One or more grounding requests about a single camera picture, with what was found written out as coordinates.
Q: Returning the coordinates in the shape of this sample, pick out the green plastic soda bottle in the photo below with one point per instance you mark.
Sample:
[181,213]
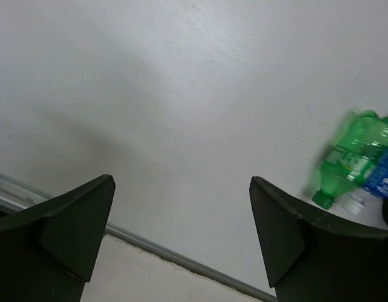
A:
[362,140]

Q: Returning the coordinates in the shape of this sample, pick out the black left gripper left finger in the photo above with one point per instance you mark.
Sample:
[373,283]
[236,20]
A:
[48,251]

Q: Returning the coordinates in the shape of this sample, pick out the blue label Pocari bottle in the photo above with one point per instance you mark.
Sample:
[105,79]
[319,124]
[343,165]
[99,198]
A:
[374,189]

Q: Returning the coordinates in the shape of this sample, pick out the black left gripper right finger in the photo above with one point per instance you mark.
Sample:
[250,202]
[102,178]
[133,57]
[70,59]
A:
[313,255]

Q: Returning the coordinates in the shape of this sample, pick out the aluminium table edge rail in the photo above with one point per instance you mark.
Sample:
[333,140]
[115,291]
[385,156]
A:
[17,196]

